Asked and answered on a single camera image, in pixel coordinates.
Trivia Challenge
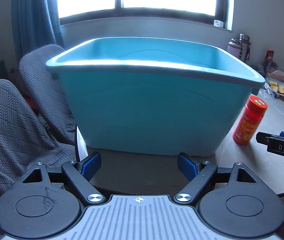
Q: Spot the orange plastic bottle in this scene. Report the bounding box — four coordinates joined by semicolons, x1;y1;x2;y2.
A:
233;95;268;145

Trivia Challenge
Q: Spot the plate of apple slices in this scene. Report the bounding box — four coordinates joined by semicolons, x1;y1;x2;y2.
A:
266;77;284;97

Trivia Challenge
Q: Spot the near grey quilted chair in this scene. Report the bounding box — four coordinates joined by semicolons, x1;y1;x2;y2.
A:
0;79;76;196

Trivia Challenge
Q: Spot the grey quilted chair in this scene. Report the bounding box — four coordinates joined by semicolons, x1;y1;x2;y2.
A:
0;79;76;196
19;44;76;145

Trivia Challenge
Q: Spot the red box on table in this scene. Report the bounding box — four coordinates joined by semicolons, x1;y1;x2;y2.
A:
264;50;274;66

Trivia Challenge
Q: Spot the far grey quilted chair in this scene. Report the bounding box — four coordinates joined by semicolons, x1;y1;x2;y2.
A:
19;44;76;145

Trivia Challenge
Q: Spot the teal plastic storage bin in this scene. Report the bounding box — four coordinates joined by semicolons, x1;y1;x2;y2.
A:
46;37;265;157

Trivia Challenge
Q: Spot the pink water bottle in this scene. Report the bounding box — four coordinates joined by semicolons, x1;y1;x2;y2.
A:
227;38;241;59

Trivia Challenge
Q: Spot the blue curtain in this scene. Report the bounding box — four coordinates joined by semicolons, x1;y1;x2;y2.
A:
11;0;64;62

